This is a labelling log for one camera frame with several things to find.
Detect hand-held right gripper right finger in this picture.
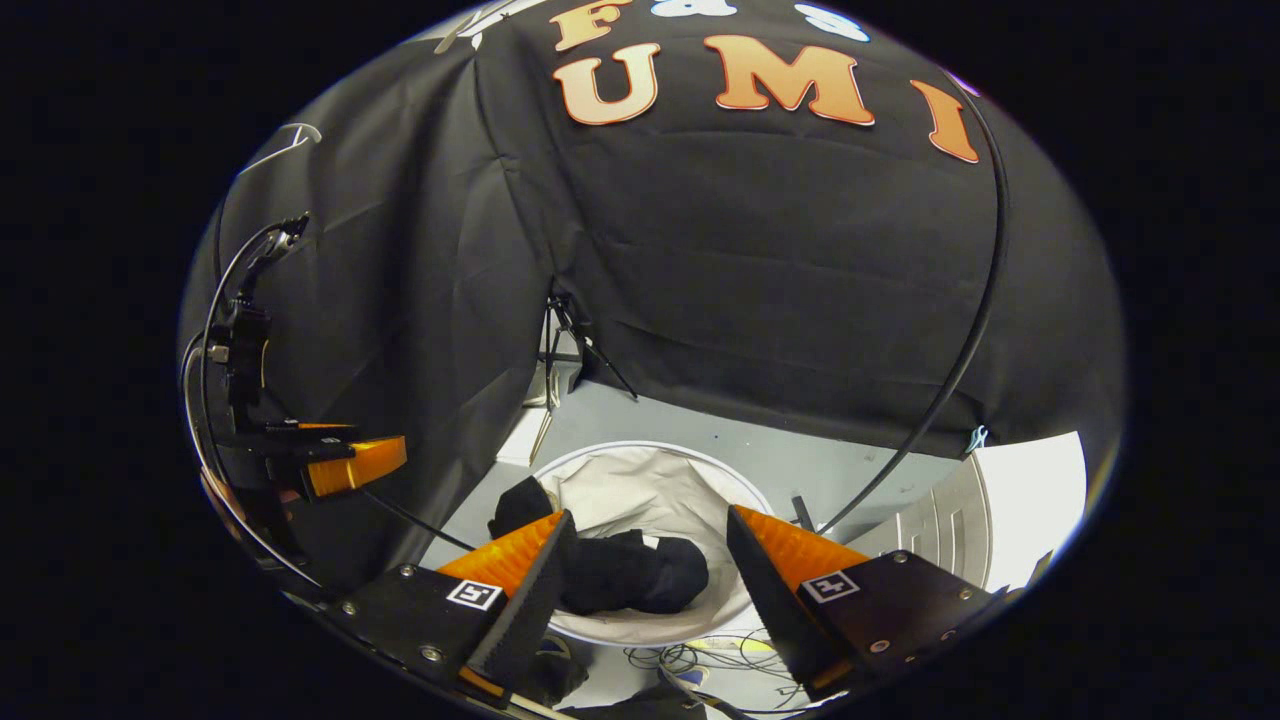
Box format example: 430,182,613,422
725,503,1004,703

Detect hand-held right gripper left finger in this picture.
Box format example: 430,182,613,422
335,508,579,706

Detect black jacket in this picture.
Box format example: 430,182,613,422
487,476,711,617

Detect white laundry hamper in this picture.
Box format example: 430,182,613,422
528,440,779,649

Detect white clothes hanger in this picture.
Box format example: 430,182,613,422
240,122,323,176

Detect black clothes rack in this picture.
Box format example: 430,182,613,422
818,70,1013,538

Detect dark shoe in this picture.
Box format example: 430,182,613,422
520,640,591,707

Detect black tripod stand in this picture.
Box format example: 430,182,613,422
540,290,641,466

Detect white panelled door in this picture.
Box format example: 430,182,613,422
850,430,1089,593

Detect black backdrop cloth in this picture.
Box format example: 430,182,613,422
178,0,1126,601

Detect tangle of floor cables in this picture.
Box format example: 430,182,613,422
622,640,801,713

